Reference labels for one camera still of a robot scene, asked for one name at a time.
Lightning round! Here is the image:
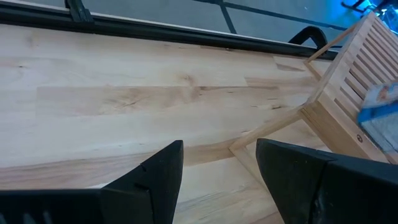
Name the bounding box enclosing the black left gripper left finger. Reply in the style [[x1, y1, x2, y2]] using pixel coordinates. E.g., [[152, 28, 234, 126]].
[[99, 139, 185, 224]]

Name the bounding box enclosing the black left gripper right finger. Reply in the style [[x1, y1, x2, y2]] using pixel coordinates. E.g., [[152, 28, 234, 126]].
[[255, 138, 336, 224]]

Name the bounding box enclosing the slatted wooden shelf rack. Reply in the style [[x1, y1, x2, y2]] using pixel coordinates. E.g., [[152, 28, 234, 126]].
[[229, 11, 398, 187]]

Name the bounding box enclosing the black floor tape strip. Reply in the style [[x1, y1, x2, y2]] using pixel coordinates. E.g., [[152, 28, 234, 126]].
[[217, 0, 238, 34], [191, 0, 341, 32]]

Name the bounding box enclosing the black frame clamp handle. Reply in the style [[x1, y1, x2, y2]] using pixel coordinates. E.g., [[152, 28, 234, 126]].
[[288, 25, 329, 50]]

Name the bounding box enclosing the light blue Rice Krispies box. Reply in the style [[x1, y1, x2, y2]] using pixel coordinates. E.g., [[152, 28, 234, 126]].
[[356, 81, 398, 155]]

